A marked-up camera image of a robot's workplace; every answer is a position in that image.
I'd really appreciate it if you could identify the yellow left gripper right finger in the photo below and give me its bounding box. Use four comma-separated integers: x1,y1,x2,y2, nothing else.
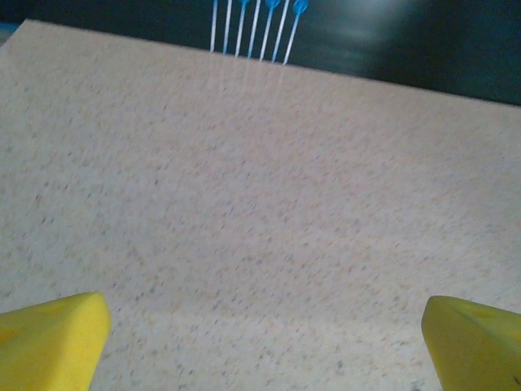
422,296,521,391

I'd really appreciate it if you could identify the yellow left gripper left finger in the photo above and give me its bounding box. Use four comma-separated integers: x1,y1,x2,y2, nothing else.
0,292,111,391

